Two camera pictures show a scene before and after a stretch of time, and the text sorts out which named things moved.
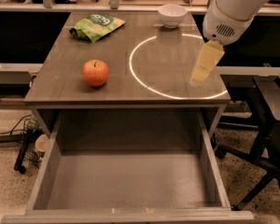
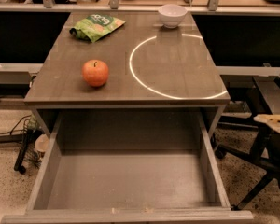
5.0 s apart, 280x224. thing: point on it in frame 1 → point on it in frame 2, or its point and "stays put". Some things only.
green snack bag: x=93 y=27 stays put
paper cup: x=42 y=144 stays put
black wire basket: x=27 y=154 stays put
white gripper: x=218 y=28 → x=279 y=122
